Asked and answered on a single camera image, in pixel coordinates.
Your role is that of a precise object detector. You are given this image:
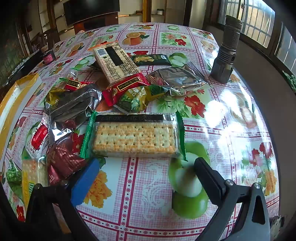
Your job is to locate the red candy packet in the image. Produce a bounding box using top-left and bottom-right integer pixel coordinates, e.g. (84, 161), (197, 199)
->
(59, 71), (93, 92)
(102, 73), (149, 107)

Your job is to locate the black flat television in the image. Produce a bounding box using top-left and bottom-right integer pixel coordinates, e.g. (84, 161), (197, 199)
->
(63, 0), (121, 26)

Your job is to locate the barred window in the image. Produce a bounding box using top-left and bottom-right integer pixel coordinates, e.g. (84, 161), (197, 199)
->
(217, 0), (296, 63)

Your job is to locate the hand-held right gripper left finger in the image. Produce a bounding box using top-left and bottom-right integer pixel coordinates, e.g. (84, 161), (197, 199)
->
(25, 158), (102, 241)

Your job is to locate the dark silver foil packet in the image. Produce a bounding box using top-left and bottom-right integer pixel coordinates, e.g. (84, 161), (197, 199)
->
(44, 83), (103, 130)

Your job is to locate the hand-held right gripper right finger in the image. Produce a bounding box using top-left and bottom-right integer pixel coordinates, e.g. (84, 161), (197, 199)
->
(194, 157), (271, 241)

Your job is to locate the dark red snack packet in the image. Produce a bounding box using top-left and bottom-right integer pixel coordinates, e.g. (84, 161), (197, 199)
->
(46, 137), (89, 186)

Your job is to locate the silver foil snack packet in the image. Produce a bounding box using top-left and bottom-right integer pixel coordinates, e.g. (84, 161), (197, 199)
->
(147, 61), (213, 96)

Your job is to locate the grey metal flashlight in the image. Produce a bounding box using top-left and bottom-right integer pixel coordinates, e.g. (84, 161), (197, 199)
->
(209, 15), (243, 84)

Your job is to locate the green woven object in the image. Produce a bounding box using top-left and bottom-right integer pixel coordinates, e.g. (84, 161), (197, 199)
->
(281, 71), (296, 92)

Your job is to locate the olive yellow snack packet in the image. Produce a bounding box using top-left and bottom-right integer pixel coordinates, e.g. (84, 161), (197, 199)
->
(44, 88), (70, 109)

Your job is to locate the black mahjong table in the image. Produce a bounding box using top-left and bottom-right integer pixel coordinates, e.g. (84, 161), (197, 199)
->
(5, 50), (45, 79)

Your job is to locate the dark wooden chair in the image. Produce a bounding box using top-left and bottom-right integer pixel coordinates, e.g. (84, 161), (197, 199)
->
(39, 29), (60, 47)

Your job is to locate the floral fruit print tablecloth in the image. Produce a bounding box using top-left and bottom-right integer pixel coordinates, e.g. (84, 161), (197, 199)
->
(0, 22), (280, 241)

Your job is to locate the dark green snack packet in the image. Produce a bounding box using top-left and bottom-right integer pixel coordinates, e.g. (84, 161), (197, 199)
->
(131, 54), (170, 66)

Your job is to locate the dark jar with pink label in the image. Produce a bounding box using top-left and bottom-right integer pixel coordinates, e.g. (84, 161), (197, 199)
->
(42, 45), (56, 65)

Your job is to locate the orange-edged barcode cracker pack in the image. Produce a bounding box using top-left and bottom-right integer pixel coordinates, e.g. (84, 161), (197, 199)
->
(89, 41), (139, 85)

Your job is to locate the green-edged clear cracker pack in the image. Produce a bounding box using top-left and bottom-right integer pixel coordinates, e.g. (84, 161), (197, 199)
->
(80, 111), (189, 161)

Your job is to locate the leafy green snack packet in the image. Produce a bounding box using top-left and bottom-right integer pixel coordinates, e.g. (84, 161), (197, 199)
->
(113, 85), (171, 114)

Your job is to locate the yellow cardboard box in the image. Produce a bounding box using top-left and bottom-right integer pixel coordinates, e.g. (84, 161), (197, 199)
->
(0, 74), (43, 163)

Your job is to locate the red-brown television cabinet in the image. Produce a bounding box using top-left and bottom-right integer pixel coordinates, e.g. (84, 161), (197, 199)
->
(74, 17), (118, 33)

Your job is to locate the red and white snack packet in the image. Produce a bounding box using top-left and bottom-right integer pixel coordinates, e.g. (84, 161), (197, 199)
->
(24, 123), (50, 160)

